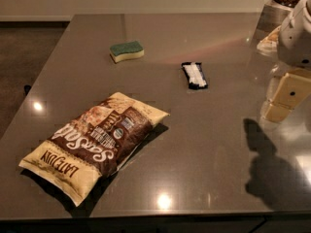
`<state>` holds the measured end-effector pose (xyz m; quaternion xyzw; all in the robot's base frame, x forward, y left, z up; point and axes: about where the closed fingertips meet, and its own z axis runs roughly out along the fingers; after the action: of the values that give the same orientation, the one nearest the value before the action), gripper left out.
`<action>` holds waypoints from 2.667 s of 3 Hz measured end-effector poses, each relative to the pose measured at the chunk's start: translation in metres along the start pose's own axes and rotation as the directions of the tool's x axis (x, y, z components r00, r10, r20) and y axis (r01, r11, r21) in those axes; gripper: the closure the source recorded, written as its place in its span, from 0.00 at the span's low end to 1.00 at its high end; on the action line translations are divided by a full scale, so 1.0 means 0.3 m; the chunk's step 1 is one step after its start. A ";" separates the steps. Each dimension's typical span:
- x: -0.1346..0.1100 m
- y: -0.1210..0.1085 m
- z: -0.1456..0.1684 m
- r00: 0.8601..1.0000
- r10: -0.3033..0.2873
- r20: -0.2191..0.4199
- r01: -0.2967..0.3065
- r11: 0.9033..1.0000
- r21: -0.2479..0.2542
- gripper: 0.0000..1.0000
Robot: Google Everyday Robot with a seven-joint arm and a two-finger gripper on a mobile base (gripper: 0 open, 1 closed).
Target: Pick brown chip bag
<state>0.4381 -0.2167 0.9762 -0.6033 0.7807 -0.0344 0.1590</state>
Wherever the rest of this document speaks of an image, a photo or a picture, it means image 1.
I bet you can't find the small black object on floor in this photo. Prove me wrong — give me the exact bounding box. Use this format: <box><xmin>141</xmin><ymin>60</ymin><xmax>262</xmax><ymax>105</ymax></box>
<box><xmin>23</xmin><ymin>84</ymin><xmax>31</xmax><ymax>95</ymax></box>

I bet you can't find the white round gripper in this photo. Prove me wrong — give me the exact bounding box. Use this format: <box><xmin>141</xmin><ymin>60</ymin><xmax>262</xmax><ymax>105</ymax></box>
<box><xmin>261</xmin><ymin>0</ymin><xmax>311</xmax><ymax>122</ymax></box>

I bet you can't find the pale packet at table edge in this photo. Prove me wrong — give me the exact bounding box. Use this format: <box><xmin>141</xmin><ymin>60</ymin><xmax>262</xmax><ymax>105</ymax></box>
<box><xmin>257</xmin><ymin>26</ymin><xmax>280</xmax><ymax>54</ymax></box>

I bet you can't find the black and white snack packet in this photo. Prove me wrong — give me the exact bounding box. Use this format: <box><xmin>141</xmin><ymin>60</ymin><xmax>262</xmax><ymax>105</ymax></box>
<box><xmin>182</xmin><ymin>62</ymin><xmax>208</xmax><ymax>90</ymax></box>

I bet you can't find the jar of brown snacks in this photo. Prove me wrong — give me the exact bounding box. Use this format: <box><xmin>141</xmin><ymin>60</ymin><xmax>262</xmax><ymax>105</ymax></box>
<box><xmin>257</xmin><ymin>0</ymin><xmax>300</xmax><ymax>32</ymax></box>

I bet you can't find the brown and cream chip bag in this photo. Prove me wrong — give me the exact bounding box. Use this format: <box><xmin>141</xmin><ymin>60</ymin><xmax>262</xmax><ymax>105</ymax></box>
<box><xmin>19</xmin><ymin>92</ymin><xmax>168</xmax><ymax>205</ymax></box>

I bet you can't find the green and yellow sponge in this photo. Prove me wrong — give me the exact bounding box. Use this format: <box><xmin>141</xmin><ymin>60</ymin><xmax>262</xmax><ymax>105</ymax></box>
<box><xmin>110</xmin><ymin>41</ymin><xmax>145</xmax><ymax>63</ymax></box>

